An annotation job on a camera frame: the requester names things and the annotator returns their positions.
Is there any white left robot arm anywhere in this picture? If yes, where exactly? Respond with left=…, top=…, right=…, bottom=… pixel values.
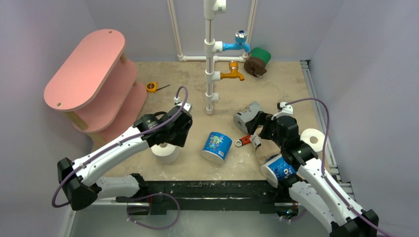
left=57, top=103, right=193, bottom=211

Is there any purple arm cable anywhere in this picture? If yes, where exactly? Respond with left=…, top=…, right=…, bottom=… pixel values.
left=285, top=97, right=388, bottom=237
left=51, top=85, right=189, bottom=209

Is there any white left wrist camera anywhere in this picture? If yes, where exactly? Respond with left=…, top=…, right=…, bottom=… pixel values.
left=173, top=96, right=192, bottom=112

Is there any plain white toilet paper roll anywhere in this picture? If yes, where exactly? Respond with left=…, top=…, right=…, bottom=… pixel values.
left=151, top=143, right=180, bottom=164

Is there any green brown wrapped roll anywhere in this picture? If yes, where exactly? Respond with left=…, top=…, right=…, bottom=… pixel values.
left=244, top=47, right=271, bottom=78

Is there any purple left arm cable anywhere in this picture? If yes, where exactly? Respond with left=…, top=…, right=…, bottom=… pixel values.
left=51, top=85, right=189, bottom=209

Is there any white toilet roll at right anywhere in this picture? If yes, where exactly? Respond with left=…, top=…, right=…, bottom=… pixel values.
left=300, top=128, right=326, bottom=153

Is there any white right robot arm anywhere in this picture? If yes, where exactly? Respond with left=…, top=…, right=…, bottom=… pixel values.
left=248, top=111, right=379, bottom=237

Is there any grey toilet paper roll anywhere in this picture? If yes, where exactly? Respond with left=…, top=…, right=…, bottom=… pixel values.
left=233, top=101, right=263, bottom=134

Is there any orange brass faucet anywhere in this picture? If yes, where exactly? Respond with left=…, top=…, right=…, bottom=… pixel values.
left=220, top=61, right=245, bottom=81

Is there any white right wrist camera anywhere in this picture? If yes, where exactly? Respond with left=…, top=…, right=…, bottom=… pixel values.
left=271, top=102, right=293, bottom=120

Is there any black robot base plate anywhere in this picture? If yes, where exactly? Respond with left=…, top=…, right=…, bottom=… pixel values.
left=116, top=180, right=299, bottom=218

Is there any blue plastic faucet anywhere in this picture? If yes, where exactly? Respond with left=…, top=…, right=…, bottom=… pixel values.
left=222, top=30, right=251, bottom=53

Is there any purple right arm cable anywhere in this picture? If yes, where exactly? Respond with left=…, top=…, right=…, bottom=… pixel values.
left=285, top=97, right=388, bottom=237

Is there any aluminium frame rail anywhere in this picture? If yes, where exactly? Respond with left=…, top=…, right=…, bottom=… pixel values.
left=300, top=60, right=355, bottom=198

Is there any red handled adjustable wrench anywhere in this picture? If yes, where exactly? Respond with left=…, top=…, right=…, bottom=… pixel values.
left=235, top=135, right=261, bottom=150

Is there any blue wrapped roll near base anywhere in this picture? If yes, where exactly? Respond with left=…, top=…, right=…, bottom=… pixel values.
left=260, top=154, right=296, bottom=188

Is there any blue toilet paper roll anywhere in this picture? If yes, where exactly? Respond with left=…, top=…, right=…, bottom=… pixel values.
left=200, top=132, right=232, bottom=164

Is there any white PVC pipe stand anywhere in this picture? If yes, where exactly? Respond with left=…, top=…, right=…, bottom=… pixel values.
left=167, top=0, right=258, bottom=115

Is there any pink three-tier shelf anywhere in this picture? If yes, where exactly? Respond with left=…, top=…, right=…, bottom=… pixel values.
left=43, top=29, right=147, bottom=147

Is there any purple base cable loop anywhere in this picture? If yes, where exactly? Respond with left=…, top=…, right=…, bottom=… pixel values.
left=126, top=193, right=181, bottom=230

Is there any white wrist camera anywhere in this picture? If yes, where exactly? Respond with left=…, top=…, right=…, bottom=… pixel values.
left=271, top=102, right=293, bottom=120
left=173, top=96, right=192, bottom=112

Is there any yellow tape measure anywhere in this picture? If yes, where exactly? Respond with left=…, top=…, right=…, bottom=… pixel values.
left=146, top=82, right=170, bottom=93

